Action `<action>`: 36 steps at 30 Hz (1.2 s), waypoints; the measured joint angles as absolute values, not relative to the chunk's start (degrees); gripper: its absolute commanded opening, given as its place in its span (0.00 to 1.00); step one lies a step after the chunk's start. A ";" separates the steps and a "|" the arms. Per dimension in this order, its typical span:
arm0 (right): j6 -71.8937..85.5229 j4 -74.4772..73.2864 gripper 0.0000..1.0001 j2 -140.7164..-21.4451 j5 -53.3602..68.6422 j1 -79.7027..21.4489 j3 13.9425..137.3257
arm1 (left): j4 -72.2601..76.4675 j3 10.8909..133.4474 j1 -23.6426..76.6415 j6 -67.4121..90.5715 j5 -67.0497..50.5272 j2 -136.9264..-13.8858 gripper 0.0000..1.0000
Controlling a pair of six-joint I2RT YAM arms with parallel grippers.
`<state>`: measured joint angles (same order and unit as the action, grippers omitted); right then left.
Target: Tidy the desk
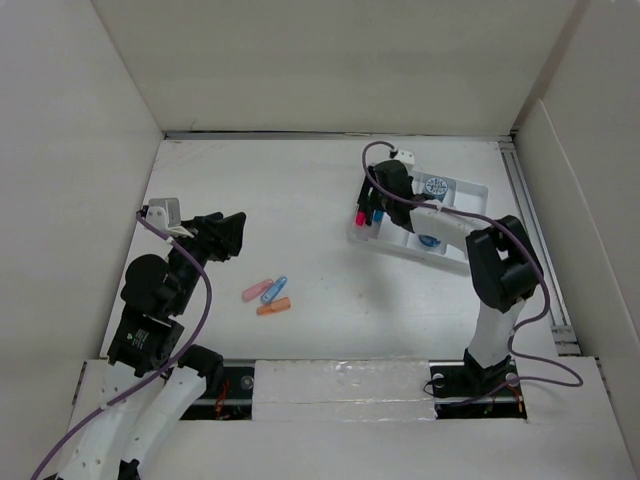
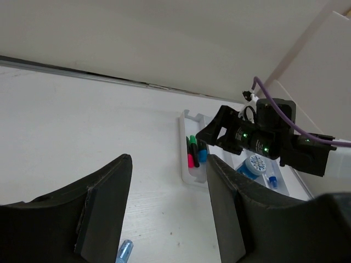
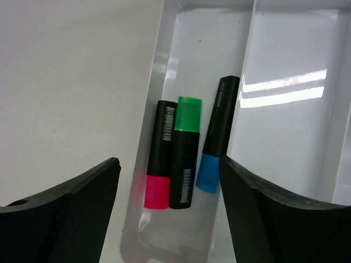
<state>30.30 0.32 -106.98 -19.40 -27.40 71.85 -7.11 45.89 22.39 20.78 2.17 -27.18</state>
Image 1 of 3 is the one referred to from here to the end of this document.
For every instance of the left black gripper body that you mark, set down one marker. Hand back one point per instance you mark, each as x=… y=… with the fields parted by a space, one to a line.
x=200 y=244

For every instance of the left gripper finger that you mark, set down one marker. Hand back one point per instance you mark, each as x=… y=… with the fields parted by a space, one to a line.
x=232 y=244
x=219 y=224

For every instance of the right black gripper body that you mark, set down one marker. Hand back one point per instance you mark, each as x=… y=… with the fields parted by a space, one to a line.
x=382 y=200

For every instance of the blue cap black highlighter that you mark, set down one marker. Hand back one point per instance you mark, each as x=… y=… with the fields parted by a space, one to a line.
x=378 y=216

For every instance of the blue slime jar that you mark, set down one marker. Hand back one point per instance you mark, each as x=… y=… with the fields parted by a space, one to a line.
x=436 y=188
x=429 y=241

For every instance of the pink cap black highlighter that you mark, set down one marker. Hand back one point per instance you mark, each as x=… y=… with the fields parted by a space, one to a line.
x=360 y=219

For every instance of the orange translucent eraser case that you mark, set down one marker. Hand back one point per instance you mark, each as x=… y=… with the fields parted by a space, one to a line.
x=274 y=307

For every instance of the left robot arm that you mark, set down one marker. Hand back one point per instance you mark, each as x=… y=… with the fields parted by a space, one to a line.
x=151 y=380

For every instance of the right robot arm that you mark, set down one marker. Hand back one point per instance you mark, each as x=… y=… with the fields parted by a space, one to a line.
x=503 y=265

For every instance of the pink translucent eraser case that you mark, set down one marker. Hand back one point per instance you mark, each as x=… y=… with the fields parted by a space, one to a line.
x=256 y=290

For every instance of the blue translucent eraser case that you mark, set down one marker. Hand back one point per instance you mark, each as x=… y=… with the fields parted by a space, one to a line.
x=272 y=292

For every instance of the white divided organizer tray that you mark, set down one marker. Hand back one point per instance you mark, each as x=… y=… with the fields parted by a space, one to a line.
x=389 y=238

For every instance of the white foam block front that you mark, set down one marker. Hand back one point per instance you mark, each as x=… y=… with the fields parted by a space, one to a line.
x=353 y=391

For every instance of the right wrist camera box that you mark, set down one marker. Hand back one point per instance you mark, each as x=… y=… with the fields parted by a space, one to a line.
x=406 y=157

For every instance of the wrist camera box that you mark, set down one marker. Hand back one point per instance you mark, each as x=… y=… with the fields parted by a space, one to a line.
x=164 y=215
x=406 y=157

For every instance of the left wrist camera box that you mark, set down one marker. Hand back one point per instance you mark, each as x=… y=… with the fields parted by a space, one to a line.
x=164 y=215

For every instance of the metal rail right edge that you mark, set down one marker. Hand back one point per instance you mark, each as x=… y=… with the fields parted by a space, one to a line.
x=558 y=318

